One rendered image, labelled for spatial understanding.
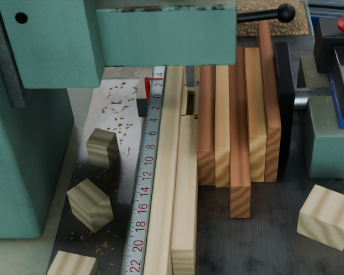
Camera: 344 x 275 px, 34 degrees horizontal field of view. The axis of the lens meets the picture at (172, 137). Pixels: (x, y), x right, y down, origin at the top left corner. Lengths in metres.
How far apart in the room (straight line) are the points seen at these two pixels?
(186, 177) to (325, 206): 0.13
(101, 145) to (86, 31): 0.24
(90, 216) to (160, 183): 0.16
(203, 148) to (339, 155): 0.14
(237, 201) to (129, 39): 0.19
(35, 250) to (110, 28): 0.29
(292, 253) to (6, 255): 0.34
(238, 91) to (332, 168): 0.13
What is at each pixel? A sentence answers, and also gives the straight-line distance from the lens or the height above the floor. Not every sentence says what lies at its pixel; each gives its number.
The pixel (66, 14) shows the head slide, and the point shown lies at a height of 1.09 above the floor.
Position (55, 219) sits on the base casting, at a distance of 0.73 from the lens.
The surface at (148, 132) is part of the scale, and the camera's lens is 0.58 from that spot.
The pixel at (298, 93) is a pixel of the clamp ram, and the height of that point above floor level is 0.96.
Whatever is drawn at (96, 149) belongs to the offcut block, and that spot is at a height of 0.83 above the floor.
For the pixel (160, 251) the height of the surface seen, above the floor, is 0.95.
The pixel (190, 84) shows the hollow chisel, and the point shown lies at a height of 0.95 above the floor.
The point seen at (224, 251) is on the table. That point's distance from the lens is 0.54.
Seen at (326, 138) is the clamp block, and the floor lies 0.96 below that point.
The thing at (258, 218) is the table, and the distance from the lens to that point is 0.57.
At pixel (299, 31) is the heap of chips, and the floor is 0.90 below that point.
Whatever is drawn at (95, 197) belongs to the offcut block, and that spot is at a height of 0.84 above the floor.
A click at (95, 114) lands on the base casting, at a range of 0.86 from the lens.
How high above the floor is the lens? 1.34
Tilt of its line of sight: 43 degrees down
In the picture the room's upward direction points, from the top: 5 degrees counter-clockwise
